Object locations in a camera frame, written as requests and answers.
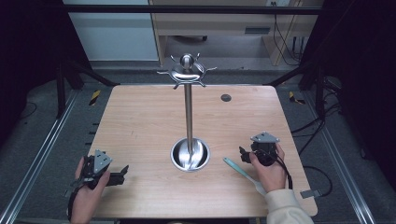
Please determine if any grey flat plug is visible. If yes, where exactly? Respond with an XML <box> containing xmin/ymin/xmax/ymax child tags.
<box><xmin>300</xmin><ymin>189</ymin><xmax>323</xmax><ymax>200</ymax></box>

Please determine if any person's left hand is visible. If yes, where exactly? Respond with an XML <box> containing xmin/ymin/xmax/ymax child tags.
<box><xmin>70</xmin><ymin>156</ymin><xmax>111</xmax><ymax>213</ymax></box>

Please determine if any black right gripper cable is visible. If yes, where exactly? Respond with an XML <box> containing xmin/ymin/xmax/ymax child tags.
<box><xmin>260</xmin><ymin>148</ymin><xmax>294</xmax><ymax>190</ymax></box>

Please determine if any yellow black striped tape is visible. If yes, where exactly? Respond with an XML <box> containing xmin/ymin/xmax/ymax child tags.
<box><xmin>288</xmin><ymin>91</ymin><xmax>306</xmax><ymax>105</ymax></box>
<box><xmin>89</xmin><ymin>90</ymin><xmax>102</xmax><ymax>106</ymax></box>

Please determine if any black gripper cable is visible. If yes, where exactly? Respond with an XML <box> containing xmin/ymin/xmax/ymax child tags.
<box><xmin>66</xmin><ymin>177</ymin><xmax>92</xmax><ymax>222</ymax></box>
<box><xmin>260</xmin><ymin>148</ymin><xmax>294</xmax><ymax>190</ymax></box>

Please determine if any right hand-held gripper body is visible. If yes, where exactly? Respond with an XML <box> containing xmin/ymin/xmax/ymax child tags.
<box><xmin>249</xmin><ymin>131</ymin><xmax>281</xmax><ymax>167</ymax></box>

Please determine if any black floor cable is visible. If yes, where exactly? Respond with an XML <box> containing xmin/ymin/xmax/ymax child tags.
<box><xmin>302</xmin><ymin>165</ymin><xmax>333</xmax><ymax>198</ymax></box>

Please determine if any white cabinet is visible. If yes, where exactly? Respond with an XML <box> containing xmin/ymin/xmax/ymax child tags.
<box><xmin>62</xmin><ymin>0</ymin><xmax>160</xmax><ymax>62</ymax></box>

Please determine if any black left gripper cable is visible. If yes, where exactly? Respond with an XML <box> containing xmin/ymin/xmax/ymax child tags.
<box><xmin>66</xmin><ymin>177</ymin><xmax>92</xmax><ymax>222</ymax></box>

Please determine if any bundle of black cables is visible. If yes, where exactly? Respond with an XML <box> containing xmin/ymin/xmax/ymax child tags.
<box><xmin>290</xmin><ymin>76</ymin><xmax>344</xmax><ymax>157</ymax></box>

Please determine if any aluminium floor rail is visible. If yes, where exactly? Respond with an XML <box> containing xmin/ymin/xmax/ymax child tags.
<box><xmin>306</xmin><ymin>92</ymin><xmax>377</xmax><ymax>224</ymax></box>
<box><xmin>0</xmin><ymin>90</ymin><xmax>80</xmax><ymax>224</ymax></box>

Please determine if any stainless steel utensil rack stand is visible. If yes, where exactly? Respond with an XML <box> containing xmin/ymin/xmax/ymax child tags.
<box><xmin>156</xmin><ymin>52</ymin><xmax>218</xmax><ymax>173</ymax></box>

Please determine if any black metal frame stand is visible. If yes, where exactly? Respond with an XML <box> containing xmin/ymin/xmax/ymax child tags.
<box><xmin>262</xmin><ymin>60</ymin><xmax>328</xmax><ymax>120</ymax></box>
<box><xmin>55</xmin><ymin>59</ymin><xmax>121</xmax><ymax>119</ymax></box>

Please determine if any person's right hand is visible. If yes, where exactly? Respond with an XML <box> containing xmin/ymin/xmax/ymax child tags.
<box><xmin>248</xmin><ymin>143</ymin><xmax>288</xmax><ymax>194</ymax></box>

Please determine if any black horizontal frame bar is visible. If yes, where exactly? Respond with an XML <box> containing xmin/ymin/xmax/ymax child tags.
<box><xmin>64</xmin><ymin>4</ymin><xmax>325</xmax><ymax>16</ymax></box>

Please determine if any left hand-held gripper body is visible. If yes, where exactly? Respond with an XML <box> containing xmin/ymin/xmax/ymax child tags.
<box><xmin>81</xmin><ymin>148</ymin><xmax>113</xmax><ymax>190</ymax></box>

